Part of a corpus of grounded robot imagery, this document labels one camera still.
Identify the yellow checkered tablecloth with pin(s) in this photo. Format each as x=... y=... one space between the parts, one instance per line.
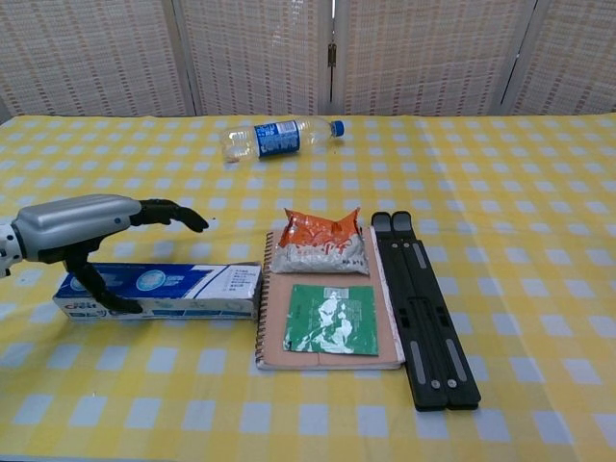
x=144 y=385

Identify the clear bottle with blue label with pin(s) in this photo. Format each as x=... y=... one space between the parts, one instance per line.
x=274 y=139

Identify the orange and white snack bag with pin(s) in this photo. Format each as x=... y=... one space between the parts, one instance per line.
x=317 y=245

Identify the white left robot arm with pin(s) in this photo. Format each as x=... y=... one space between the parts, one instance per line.
x=7 y=250

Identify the woven folding screen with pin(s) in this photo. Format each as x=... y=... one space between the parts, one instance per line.
x=96 y=58

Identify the brown spiral notebook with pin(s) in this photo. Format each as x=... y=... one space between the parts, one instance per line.
x=274 y=337

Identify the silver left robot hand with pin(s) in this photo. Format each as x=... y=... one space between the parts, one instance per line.
x=72 y=221

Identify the green foil sachet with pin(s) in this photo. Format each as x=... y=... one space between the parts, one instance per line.
x=327 y=317

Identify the blue and white carton box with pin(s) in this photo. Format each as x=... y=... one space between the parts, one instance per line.
x=192 y=289

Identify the brass screen hinge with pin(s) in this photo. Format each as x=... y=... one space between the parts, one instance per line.
x=332 y=55

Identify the black folding laptop stand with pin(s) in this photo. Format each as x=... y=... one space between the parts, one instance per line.
x=423 y=313

